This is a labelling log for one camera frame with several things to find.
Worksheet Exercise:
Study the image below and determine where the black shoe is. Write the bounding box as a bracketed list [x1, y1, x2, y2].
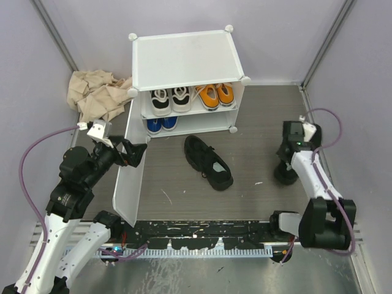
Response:
[184, 135, 233, 191]
[274, 124, 322, 186]

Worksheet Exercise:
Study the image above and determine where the blue sneaker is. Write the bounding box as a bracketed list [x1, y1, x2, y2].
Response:
[147, 118, 162, 135]
[162, 116, 178, 131]

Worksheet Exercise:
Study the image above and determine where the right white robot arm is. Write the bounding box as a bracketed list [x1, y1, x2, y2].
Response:
[268, 121, 356, 252]

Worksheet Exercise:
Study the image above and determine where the orange sneaker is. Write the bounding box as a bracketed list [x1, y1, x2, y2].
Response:
[192, 84, 219, 111]
[215, 83, 234, 107]

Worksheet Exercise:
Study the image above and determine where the white slotted cable duct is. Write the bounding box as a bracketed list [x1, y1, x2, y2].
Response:
[91, 244, 273, 258]

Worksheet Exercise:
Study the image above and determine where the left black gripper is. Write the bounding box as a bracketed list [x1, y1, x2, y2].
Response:
[86, 135, 147, 187]

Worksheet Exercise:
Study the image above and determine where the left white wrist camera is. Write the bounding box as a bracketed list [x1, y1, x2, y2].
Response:
[87, 119, 114, 148]

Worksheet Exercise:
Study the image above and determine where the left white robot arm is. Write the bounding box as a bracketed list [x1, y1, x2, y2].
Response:
[3, 136, 147, 293]

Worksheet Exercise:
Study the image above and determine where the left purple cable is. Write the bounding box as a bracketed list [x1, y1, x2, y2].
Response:
[18, 122, 88, 292]

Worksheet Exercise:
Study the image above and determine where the white cabinet door panel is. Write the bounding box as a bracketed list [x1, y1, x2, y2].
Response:
[112, 136, 151, 228]

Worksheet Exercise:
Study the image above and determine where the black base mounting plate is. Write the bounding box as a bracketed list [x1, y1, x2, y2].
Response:
[119, 219, 306, 251]

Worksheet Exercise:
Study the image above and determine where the left aluminium corner post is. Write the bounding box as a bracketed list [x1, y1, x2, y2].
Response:
[29, 0, 78, 71]

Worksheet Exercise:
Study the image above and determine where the white plastic shoe cabinet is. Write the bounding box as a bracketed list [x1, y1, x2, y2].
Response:
[125, 24, 251, 143]

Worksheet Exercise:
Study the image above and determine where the aluminium corner post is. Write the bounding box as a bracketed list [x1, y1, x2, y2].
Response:
[29, 0, 78, 71]
[301, 0, 357, 89]

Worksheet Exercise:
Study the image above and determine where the beige crumpled cloth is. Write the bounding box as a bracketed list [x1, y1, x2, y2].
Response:
[67, 70, 132, 123]

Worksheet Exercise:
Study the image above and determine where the right aluminium corner post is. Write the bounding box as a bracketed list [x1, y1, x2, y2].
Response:
[301, 0, 357, 89]

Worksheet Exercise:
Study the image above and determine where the black white sneaker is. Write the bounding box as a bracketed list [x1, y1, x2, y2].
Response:
[171, 87, 191, 113]
[151, 89, 171, 116]

